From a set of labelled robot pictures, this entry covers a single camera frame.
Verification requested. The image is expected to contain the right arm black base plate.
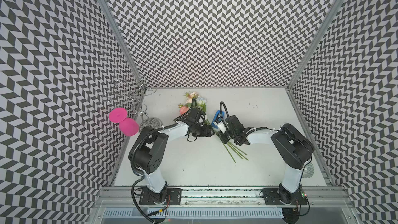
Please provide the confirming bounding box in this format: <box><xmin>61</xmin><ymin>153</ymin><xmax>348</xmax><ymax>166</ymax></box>
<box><xmin>260</xmin><ymin>188</ymin><xmax>308</xmax><ymax>206</ymax></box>

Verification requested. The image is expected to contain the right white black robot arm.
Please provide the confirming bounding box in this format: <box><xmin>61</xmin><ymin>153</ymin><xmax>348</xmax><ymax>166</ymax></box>
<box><xmin>212</xmin><ymin>115</ymin><xmax>315</xmax><ymax>205</ymax></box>

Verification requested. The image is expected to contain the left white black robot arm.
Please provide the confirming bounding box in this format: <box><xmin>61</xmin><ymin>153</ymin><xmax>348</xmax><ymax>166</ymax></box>
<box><xmin>128</xmin><ymin>108</ymin><xmax>214</xmax><ymax>205</ymax></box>

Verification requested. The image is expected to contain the green patterned plate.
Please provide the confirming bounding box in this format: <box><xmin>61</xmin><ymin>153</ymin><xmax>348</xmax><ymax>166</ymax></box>
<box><xmin>302</xmin><ymin>162</ymin><xmax>315</xmax><ymax>179</ymax></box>

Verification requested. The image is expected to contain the silver wire jewelry stand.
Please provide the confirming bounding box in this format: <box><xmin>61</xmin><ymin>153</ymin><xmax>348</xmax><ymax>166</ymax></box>
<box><xmin>102</xmin><ymin>77</ymin><xmax>162</xmax><ymax>133</ymax></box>

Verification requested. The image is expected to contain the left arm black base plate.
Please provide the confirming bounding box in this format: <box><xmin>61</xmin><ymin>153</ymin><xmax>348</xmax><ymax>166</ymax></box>
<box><xmin>139</xmin><ymin>187</ymin><xmax>182</xmax><ymax>205</ymax></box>

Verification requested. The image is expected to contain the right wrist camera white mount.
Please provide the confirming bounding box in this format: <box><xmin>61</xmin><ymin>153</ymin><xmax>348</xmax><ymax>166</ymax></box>
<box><xmin>217</xmin><ymin>122</ymin><xmax>227</xmax><ymax>133</ymax></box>

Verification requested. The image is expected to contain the pink silicone goblet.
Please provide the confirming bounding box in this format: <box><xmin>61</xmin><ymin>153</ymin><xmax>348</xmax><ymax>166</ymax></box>
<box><xmin>109</xmin><ymin>107</ymin><xmax>140</xmax><ymax>136</ymax></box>

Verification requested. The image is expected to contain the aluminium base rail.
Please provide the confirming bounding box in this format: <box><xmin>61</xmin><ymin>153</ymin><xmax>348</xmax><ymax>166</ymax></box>
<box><xmin>94</xmin><ymin>186</ymin><xmax>353</xmax><ymax>208</ymax></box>

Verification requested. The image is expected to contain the blue tape dispenser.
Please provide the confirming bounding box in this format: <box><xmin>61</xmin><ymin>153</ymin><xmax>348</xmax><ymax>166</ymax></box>
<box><xmin>211</xmin><ymin>110</ymin><xmax>224</xmax><ymax>131</ymax></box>

